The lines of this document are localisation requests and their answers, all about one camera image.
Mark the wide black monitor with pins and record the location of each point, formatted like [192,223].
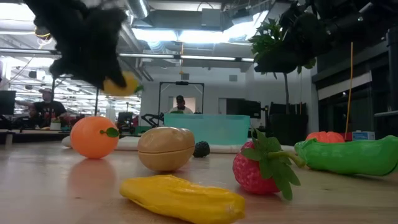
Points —
[245,109]

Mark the dark square planter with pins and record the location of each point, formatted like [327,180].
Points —
[289,130]

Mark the round silver air duct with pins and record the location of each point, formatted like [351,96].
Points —
[138,7]

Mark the black computer monitor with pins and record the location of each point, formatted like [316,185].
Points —
[7,102]

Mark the grey square wall vent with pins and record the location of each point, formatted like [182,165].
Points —
[185,76]
[233,78]

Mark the tan toy potato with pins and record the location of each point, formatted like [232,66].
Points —
[164,155]

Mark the green toy pea pod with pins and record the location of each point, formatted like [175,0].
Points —
[348,157]

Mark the grey ceiling vent box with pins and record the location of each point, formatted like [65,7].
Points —
[211,17]

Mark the long ceiling light strip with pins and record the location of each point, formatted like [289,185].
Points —
[202,58]

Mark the yellow vertical pole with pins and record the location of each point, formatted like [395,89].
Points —
[349,93]

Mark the yellow toy banana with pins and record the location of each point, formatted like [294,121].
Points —
[183,199]

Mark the person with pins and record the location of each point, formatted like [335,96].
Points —
[49,109]
[31,116]
[180,109]

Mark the wooden office table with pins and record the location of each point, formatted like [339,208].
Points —
[31,132]

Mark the orange toy fruit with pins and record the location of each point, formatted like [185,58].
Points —
[90,140]

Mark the red box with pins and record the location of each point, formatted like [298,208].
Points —
[349,137]

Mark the teal translucent plastic container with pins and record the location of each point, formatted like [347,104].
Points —
[217,129]

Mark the green leafy indoor tree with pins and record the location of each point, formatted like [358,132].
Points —
[267,34]

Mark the blue and white box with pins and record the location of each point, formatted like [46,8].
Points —
[363,136]

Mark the dark toy blackberry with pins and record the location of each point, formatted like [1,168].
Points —
[201,149]

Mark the yellow toy lemon green leaf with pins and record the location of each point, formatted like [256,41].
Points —
[132,82]

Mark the black background robot arm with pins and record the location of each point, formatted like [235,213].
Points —
[152,119]

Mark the black gantry frame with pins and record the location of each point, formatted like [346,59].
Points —
[182,83]
[96,102]

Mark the red toy strawberry long stem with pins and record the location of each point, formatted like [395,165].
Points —
[248,174]

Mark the white checked cloth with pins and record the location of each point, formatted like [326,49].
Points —
[127,143]

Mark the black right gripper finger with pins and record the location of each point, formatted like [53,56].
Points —
[276,65]
[289,34]

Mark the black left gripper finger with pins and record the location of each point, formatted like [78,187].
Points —
[81,74]
[117,74]

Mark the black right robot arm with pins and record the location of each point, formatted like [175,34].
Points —
[345,23]

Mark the white plant pot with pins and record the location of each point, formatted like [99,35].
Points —
[55,126]

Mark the orange-red toy tomato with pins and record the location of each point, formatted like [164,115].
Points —
[325,137]

